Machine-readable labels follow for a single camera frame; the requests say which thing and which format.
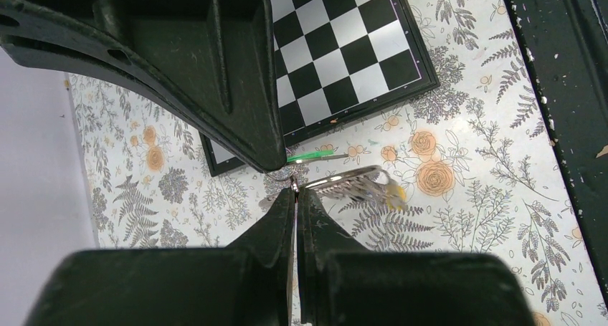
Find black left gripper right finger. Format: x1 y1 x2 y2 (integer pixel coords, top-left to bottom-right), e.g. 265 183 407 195
298 188 535 325

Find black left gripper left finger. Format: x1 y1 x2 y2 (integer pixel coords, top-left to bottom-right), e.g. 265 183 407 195
27 188 295 325

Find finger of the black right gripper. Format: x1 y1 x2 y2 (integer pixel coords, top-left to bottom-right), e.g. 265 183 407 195
1 0 286 172

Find silver keyring with clips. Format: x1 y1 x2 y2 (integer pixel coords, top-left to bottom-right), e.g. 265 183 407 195
288 166 399 205

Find green key tag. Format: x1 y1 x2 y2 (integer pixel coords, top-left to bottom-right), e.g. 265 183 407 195
286 150 348 165

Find black white chessboard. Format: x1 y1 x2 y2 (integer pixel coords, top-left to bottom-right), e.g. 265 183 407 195
199 0 441 178

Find floral patterned table mat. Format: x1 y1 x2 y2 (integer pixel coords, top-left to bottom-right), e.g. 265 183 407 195
66 0 607 325

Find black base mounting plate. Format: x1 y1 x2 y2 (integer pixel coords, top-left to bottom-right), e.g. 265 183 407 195
505 0 607 294

